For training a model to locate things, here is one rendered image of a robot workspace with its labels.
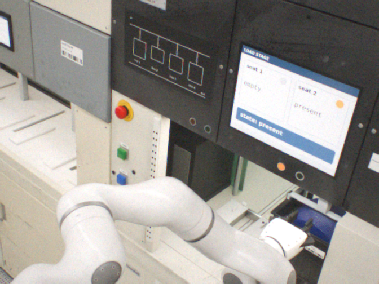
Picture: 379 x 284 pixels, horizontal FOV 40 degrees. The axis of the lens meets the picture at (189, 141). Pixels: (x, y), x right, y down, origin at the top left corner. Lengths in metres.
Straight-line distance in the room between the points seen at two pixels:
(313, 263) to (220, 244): 0.54
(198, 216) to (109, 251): 0.20
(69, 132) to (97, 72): 0.85
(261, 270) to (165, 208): 0.29
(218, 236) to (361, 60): 0.45
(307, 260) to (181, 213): 0.68
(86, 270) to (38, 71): 1.01
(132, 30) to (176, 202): 0.58
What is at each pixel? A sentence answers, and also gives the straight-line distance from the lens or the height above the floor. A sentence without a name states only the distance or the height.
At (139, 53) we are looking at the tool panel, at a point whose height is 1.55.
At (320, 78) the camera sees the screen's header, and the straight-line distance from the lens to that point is 1.10.
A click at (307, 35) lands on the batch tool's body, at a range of 1.09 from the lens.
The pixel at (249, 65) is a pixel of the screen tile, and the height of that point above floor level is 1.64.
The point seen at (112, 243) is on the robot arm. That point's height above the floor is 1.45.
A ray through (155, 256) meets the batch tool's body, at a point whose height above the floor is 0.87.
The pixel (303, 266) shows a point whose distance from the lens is 1.63.
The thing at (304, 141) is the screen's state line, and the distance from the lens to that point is 1.17.
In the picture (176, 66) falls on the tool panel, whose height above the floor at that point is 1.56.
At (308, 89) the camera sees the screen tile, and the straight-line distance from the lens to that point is 1.12.
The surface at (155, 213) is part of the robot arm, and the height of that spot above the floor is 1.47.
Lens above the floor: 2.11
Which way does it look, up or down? 32 degrees down
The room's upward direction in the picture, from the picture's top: 6 degrees clockwise
